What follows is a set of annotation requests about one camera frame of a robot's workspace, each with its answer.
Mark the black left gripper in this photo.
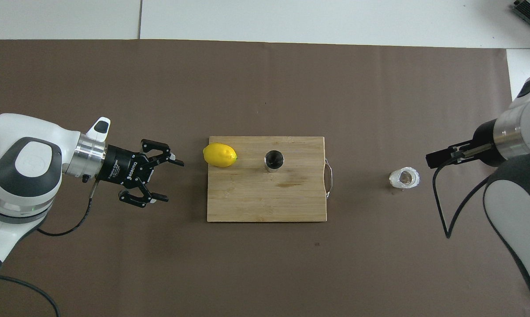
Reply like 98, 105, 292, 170
96, 139, 185, 208

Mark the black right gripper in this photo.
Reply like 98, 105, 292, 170
426, 118, 508, 169

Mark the clear textured glass cup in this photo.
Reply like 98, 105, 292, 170
389, 166, 421, 190

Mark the steel cocktail jigger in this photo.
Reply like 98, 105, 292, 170
264, 150, 285, 173

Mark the yellow lemon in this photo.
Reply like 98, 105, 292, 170
203, 143, 238, 168

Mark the brown table mat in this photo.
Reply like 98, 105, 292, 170
0, 39, 530, 317

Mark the wooden cutting board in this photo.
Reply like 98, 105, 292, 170
207, 136, 334, 223

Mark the black left arm gripper cable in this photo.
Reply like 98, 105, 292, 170
0, 180, 99, 317

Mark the black arm gripper cable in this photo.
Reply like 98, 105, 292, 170
431, 147, 494, 240
0, 180, 99, 317

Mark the black right arm gripper cable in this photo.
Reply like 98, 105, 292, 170
431, 147, 494, 240

